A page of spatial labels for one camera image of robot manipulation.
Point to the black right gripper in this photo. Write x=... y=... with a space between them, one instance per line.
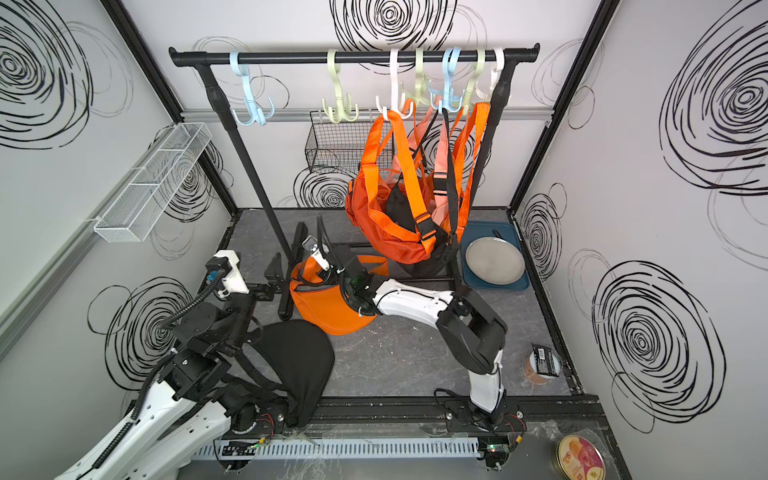
x=340 y=248

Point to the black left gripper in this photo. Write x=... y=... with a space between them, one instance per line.
x=274 y=285

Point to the red-orange strap sling bag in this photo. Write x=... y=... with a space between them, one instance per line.
x=365 y=202

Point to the black crescent shoulder bag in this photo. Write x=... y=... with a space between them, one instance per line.
x=423 y=252

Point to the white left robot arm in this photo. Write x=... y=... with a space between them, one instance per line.
x=203 y=388

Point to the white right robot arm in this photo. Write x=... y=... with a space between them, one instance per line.
x=471 y=329

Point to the left light green hook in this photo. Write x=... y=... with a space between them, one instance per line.
x=344 y=110

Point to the leftmost light blue hook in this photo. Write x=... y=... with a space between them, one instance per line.
x=255 y=111

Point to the middle light green hook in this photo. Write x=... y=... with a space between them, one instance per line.
x=419 y=96

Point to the middle white hook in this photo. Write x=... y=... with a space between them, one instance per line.
x=397 y=98

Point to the light blue swivel hook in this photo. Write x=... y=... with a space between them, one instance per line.
x=450 y=100

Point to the light green swivel hook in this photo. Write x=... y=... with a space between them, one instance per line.
x=470 y=88

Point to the white swivel hook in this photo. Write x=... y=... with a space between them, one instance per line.
x=495 y=75

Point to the teal tray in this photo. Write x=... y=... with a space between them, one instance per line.
x=479 y=229

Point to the white plate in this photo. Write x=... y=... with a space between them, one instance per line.
x=495 y=261

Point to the dark grey clothes rack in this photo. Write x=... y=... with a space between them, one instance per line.
x=202 y=62

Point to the round printed tin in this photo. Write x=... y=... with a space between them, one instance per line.
x=577 y=458

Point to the black orange strap bag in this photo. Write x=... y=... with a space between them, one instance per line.
x=302 y=356

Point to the black wire basket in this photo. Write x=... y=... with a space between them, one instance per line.
x=337 y=147

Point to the white wire basket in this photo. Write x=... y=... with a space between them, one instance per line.
x=155 y=182

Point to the white slotted cable duct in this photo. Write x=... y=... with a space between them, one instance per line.
x=342 y=449

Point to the aluminium wall rail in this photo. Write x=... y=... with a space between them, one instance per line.
x=297 y=115

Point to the right black frame post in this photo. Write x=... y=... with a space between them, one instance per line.
x=589 y=45

